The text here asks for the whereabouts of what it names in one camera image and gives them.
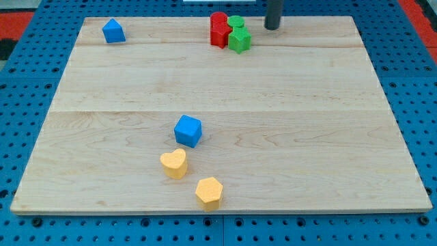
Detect red star block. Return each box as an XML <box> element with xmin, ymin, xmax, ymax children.
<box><xmin>210</xmin><ymin>23</ymin><xmax>232</xmax><ymax>49</ymax></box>

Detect yellow hexagon block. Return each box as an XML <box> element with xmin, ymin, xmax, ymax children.
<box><xmin>195</xmin><ymin>177</ymin><xmax>223</xmax><ymax>212</ymax></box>

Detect green star block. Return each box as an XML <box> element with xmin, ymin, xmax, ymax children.
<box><xmin>228</xmin><ymin>27</ymin><xmax>251</xmax><ymax>54</ymax></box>

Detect yellow heart block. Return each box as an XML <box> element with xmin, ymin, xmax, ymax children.
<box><xmin>160</xmin><ymin>148</ymin><xmax>188</xmax><ymax>179</ymax></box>

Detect blue cube block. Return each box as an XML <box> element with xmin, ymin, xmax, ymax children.
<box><xmin>173</xmin><ymin>115</ymin><xmax>202</xmax><ymax>148</ymax></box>

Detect light wooden board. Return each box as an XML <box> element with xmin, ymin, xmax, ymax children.
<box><xmin>10</xmin><ymin>16</ymin><xmax>432</xmax><ymax>215</ymax></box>

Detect green cylinder block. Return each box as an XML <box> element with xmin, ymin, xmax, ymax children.
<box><xmin>227</xmin><ymin>15</ymin><xmax>244</xmax><ymax>28</ymax></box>

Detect red cylinder block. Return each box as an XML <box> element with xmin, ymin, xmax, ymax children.
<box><xmin>210</xmin><ymin>12</ymin><xmax>228</xmax><ymax>28</ymax></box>

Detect blue triangle block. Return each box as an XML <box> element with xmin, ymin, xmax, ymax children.
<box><xmin>102</xmin><ymin>18</ymin><xmax>126</xmax><ymax>43</ymax></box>

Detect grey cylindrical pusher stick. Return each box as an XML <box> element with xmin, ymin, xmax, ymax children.
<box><xmin>264</xmin><ymin>0</ymin><xmax>284</xmax><ymax>31</ymax></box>

